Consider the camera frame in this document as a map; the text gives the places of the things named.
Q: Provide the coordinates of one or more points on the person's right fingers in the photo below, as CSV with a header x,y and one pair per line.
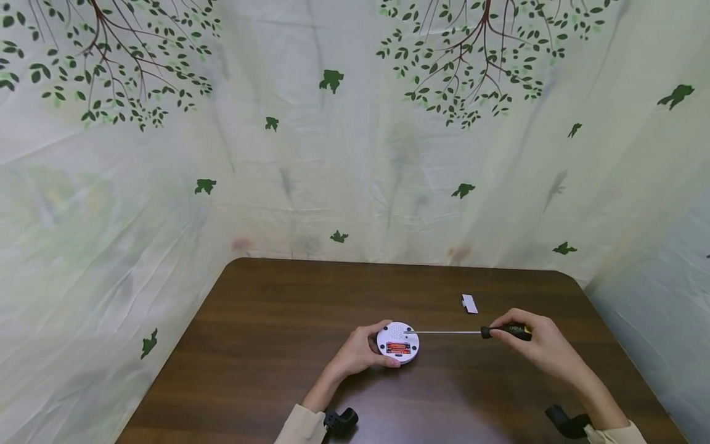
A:
x,y
513,322

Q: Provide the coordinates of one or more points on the person's left thumb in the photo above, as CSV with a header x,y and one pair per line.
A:
x,y
388,362

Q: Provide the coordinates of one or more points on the person's left index finger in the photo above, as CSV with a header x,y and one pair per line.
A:
x,y
377,325

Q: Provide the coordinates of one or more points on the round white battery device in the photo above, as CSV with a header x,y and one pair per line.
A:
x,y
397,343

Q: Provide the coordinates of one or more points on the small white battery cover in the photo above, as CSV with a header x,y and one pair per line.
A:
x,y
469,303

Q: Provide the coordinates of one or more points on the person's right hand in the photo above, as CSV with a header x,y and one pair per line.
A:
x,y
546,345

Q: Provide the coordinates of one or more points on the red battery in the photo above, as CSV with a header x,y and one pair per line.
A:
x,y
397,347

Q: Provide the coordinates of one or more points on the person's left forearm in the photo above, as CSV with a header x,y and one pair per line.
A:
x,y
310,410

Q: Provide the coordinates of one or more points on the person's right forearm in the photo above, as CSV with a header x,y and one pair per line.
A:
x,y
604,407

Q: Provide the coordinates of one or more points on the black wrist band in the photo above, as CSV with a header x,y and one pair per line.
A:
x,y
567,423
339,420

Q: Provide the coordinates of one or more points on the person's left hand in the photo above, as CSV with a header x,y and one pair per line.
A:
x,y
358,353

